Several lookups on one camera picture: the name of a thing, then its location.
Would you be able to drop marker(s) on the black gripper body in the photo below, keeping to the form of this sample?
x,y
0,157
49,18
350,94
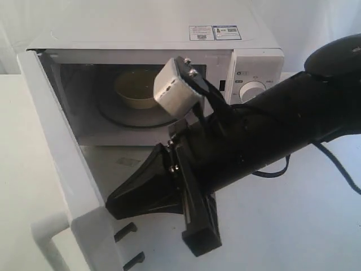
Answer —
x,y
200,210

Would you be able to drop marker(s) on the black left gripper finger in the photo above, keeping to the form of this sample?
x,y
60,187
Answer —
x,y
150,189

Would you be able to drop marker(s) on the white microwave door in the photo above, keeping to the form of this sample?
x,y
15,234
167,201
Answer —
x,y
85,214

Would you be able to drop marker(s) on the cream ceramic bowl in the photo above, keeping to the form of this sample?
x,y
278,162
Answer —
x,y
135,88

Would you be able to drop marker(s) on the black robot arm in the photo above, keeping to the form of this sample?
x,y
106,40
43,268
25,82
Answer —
x,y
314,106

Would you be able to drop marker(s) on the glass microwave turntable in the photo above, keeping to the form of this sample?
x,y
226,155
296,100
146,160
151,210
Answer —
x,y
112,107

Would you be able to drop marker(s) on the white microwave oven body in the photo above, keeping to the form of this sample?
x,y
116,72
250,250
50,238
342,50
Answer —
x,y
94,42

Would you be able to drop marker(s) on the upper white control knob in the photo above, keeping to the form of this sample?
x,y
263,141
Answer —
x,y
251,90

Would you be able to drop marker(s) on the blue white warning sticker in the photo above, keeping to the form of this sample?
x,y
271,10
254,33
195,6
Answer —
x,y
214,33

